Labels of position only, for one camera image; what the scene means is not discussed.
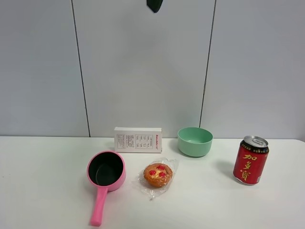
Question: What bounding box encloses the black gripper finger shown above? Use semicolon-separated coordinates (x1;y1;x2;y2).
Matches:
146;0;163;13

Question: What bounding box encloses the pink toy saucepan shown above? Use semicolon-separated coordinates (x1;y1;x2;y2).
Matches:
87;151;126;227

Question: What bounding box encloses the white cardboard box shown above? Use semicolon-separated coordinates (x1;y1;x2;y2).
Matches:
114;127;163;153

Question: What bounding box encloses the green plastic bowl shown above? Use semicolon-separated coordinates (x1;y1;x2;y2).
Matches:
178;127;214;157

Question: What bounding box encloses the wrapped fruit muffin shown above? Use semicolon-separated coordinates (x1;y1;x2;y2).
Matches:
132;157;179;201

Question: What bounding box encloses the red drink can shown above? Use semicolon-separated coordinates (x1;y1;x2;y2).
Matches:
233;135;269;185

